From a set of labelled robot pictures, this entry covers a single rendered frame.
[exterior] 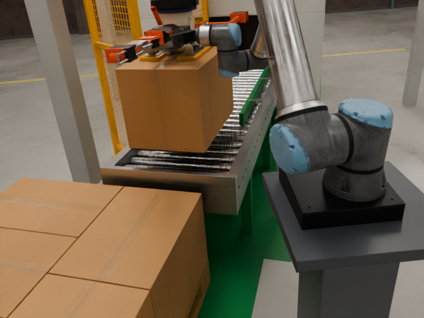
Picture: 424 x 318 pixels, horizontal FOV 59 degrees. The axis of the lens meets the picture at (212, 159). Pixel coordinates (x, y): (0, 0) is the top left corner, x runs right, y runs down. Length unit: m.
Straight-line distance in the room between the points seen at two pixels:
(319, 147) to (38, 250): 1.12
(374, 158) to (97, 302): 0.95
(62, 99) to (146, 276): 1.73
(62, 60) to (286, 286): 1.95
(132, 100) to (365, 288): 1.24
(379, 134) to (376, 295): 0.58
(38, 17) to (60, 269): 1.72
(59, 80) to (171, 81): 1.22
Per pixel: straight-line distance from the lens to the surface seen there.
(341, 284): 1.37
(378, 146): 1.15
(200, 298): 1.98
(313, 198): 1.20
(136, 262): 1.43
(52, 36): 2.72
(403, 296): 2.13
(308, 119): 1.04
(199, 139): 1.77
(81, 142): 2.89
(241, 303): 1.97
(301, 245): 1.12
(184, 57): 1.84
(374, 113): 1.12
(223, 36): 1.63
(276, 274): 2.11
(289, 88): 1.08
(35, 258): 1.60
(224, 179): 1.74
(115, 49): 1.42
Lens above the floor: 1.47
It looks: 27 degrees down
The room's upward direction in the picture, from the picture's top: 4 degrees counter-clockwise
